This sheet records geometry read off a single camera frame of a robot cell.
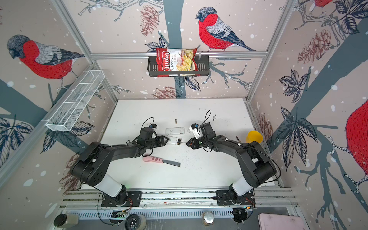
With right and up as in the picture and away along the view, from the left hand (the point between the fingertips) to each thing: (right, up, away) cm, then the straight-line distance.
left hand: (165, 139), depth 92 cm
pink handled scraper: (-9, -10, -7) cm, 15 cm away
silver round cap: (+23, -27, -32) cm, 48 cm away
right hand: (+14, -4, -3) cm, 15 cm away
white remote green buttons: (+6, -2, +3) cm, 7 cm away
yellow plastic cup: (+54, +4, -8) cm, 55 cm away
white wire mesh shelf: (-48, +21, -16) cm, 55 cm away
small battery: (+49, 0, +3) cm, 49 cm away
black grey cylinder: (-39, -28, -32) cm, 58 cm away
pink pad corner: (+57, -33, -27) cm, 71 cm away
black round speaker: (-8, -28, -33) cm, 44 cm away
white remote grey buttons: (+6, +4, +9) cm, 12 cm away
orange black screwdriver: (+12, -3, +3) cm, 12 cm away
